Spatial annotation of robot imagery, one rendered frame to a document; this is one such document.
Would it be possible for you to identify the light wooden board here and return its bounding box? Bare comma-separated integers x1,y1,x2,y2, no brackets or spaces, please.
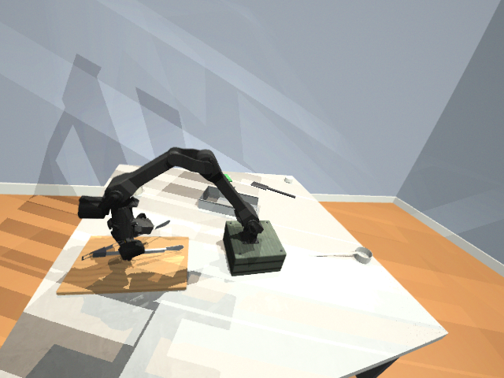
56,235,189,295

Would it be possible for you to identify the grey saucepan with long handle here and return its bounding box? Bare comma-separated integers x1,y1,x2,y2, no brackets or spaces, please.
309,246,372,264

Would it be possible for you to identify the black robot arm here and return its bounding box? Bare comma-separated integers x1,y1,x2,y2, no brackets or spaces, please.
77,147,264,245

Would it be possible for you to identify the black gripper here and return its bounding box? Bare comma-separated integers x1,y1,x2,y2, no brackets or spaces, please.
107,217,145,261

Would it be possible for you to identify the grey metal roasting tin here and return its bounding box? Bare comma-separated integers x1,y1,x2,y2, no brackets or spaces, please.
198,186,259,217

